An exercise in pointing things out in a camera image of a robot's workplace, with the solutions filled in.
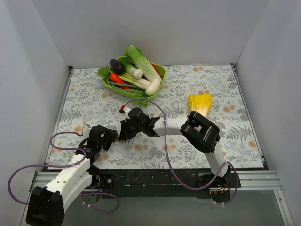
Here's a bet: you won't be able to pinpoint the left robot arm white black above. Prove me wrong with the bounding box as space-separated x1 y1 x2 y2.
25 124 118 226

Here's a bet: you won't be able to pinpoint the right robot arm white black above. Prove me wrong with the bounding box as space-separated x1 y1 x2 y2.
119 106 230 187

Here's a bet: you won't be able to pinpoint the floral table mat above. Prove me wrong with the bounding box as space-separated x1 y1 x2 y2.
48 65 263 170

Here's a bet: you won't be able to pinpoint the green celery leaves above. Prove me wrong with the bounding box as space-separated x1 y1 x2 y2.
133 92 148 108

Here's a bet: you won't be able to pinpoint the green plastic basket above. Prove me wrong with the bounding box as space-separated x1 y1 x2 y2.
97 56 166 99

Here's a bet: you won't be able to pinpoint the green long beans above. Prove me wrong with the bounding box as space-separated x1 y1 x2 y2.
106 79 145 95

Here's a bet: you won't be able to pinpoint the white radish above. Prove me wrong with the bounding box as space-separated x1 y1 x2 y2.
145 78 161 96

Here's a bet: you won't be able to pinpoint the red orange pepper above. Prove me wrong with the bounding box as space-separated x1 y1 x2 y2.
109 73 131 89

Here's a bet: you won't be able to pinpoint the white green leek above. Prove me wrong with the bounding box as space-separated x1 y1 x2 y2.
121 60 143 80

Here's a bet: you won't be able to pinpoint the purple eggplant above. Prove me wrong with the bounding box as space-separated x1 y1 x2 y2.
109 59 126 75

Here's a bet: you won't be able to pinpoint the green napa cabbage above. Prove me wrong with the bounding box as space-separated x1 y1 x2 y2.
125 44 161 81

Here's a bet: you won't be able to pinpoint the yellow napa cabbage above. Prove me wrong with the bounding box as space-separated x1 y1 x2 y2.
188 94 213 117

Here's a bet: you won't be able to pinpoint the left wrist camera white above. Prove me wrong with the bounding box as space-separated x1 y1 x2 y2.
82 124 92 138

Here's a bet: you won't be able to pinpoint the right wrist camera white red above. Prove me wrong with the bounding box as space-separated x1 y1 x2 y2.
119 105 132 118

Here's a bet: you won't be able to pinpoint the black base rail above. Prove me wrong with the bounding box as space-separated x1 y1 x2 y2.
79 162 236 201

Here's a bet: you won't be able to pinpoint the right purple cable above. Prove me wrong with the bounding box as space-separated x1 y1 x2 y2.
123 98 241 205

